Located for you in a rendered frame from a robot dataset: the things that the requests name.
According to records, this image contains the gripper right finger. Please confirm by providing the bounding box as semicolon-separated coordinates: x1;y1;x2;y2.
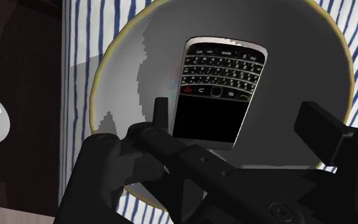
293;101;358;224

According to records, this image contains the white bowl with yellow rim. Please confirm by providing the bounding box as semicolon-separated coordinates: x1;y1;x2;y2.
88;0;356;216

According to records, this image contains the black keypad phone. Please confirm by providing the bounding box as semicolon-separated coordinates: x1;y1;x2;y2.
170;36;268;151

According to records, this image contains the bed with blue striped cover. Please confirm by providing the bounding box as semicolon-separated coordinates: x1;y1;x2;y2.
59;0;358;224

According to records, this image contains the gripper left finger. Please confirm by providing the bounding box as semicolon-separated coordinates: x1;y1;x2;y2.
53;97;240;224

